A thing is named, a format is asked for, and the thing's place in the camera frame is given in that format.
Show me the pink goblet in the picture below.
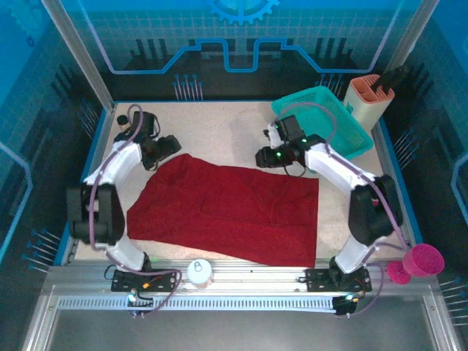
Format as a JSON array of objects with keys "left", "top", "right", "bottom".
[{"left": 386, "top": 244, "right": 446, "bottom": 285}]

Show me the red t-shirt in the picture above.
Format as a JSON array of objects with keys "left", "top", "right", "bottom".
[{"left": 126, "top": 153, "right": 320, "bottom": 268}]

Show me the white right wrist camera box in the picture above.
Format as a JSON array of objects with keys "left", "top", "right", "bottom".
[{"left": 263, "top": 122, "right": 281, "bottom": 148}]

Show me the black controller box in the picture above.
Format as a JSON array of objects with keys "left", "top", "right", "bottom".
[
  {"left": 333, "top": 292, "right": 361, "bottom": 318},
  {"left": 127, "top": 292, "right": 154, "bottom": 319}
]

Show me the white slotted cable duct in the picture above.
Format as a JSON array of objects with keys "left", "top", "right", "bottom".
[{"left": 57, "top": 295, "right": 339, "bottom": 312}]

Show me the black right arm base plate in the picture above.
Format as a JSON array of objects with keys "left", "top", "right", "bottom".
[{"left": 305, "top": 268, "right": 373, "bottom": 293}]

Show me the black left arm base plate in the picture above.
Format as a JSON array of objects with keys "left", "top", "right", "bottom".
[{"left": 110, "top": 268, "right": 179, "bottom": 293}]

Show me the tin can pull-tab lid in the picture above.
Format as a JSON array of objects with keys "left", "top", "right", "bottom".
[{"left": 186, "top": 259, "right": 214, "bottom": 290}]

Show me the aluminium frame post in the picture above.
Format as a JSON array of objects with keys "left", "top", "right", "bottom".
[
  {"left": 39, "top": 0, "right": 118, "bottom": 113},
  {"left": 386, "top": 0, "right": 442, "bottom": 76}
]

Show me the teal plastic lattice basket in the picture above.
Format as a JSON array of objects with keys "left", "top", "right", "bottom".
[{"left": 271, "top": 86, "right": 374, "bottom": 162}]

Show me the black utensil handle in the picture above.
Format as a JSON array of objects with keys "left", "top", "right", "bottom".
[{"left": 371, "top": 65, "right": 412, "bottom": 92}]

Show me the aluminium front rail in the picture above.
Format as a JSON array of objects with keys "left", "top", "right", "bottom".
[{"left": 45, "top": 258, "right": 442, "bottom": 295}]

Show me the cream utensil holder orange rim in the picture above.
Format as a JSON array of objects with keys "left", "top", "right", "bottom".
[{"left": 342, "top": 74, "right": 396, "bottom": 133}]

